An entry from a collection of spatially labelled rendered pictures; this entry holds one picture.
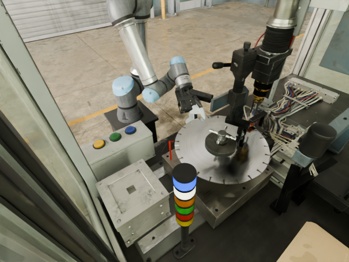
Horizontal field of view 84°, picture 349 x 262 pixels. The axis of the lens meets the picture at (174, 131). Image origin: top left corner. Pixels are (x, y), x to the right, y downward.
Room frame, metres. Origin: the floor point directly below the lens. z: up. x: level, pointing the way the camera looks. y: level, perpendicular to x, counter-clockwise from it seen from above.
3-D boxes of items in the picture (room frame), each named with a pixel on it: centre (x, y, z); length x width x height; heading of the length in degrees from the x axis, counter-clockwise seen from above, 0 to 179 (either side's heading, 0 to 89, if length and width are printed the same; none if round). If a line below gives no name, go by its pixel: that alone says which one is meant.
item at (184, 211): (0.21, -0.01, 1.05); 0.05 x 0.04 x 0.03; 33
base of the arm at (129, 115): (0.94, 0.26, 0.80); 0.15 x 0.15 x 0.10
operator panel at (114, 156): (0.58, 0.24, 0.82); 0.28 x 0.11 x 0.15; 123
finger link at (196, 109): (0.66, -0.10, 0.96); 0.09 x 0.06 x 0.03; 14
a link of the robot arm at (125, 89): (0.95, 0.26, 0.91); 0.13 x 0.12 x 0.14; 145
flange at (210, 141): (0.48, -0.16, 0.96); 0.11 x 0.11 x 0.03
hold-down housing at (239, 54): (0.54, -0.21, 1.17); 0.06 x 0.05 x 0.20; 114
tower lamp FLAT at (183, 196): (0.21, -0.01, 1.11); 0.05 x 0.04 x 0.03; 33
